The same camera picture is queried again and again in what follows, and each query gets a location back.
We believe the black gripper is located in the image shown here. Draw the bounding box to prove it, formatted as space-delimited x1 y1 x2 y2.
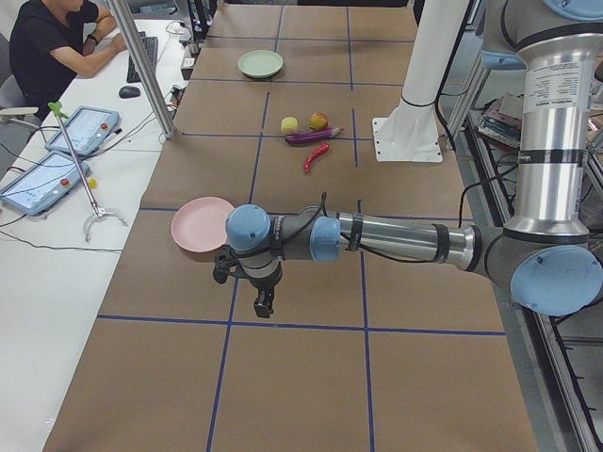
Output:
243 261 283 318

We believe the red chili pepper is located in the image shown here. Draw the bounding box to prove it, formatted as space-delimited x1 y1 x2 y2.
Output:
303 143 330 174

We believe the yellow pink peach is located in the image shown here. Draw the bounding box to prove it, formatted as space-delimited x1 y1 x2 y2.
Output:
280 117 299 136

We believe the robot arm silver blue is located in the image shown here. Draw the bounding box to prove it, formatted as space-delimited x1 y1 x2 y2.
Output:
213 1 602 318

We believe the pink plate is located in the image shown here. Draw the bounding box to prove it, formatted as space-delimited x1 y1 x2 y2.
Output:
171 197 235 252

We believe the purple eggplant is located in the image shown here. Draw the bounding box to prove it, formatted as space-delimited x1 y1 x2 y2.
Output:
285 127 344 146

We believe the grabber reacher stick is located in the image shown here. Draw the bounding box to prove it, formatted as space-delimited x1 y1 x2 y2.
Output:
48 102 128 243

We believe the green plate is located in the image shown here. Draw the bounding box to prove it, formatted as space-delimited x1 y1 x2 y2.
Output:
237 50 284 79

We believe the near teach pendant tablet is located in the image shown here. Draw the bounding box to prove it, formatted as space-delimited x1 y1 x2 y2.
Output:
1 151 81 216

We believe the teach pendant tablet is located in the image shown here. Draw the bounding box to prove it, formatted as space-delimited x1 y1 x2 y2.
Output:
64 105 121 157
1 151 81 216

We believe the far teach pendant tablet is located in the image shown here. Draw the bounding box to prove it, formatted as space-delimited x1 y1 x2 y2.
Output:
64 105 121 157

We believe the black computer mouse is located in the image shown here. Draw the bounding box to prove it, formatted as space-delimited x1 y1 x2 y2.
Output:
118 86 140 99

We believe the black keyboard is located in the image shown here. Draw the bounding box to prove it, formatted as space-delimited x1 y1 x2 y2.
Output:
125 36 159 84

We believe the stack of magazines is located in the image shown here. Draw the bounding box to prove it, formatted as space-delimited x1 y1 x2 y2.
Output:
477 93 523 149

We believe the grey office chair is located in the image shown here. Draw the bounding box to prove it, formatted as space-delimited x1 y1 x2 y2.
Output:
1 36 40 139

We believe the person in black shirt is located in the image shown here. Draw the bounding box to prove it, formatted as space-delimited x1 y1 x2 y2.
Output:
9 1 126 104

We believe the wrist black camera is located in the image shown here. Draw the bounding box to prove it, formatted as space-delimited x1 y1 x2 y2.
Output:
213 246 241 284

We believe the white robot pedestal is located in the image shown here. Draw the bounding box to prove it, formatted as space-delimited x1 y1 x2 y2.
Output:
372 0 471 163

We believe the aluminium frame post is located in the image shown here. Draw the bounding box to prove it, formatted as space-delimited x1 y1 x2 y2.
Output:
107 0 175 139

